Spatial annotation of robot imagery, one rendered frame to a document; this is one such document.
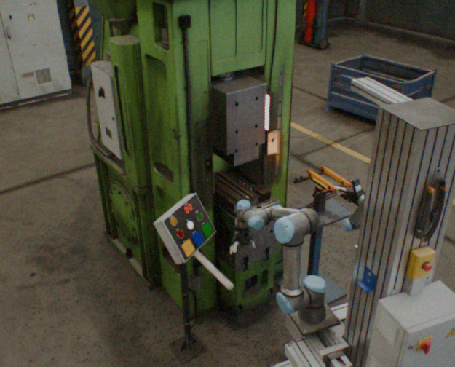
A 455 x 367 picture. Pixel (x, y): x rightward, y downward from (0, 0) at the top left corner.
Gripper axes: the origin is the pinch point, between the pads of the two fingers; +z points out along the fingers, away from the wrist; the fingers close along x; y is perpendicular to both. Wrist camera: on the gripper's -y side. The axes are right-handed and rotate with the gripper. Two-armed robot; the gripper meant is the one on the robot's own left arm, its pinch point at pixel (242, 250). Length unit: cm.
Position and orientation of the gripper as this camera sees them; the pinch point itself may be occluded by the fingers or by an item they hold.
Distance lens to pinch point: 295.0
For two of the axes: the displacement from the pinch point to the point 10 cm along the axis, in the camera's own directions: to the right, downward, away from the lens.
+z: 0.1, 8.6, 5.1
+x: 9.3, -1.9, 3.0
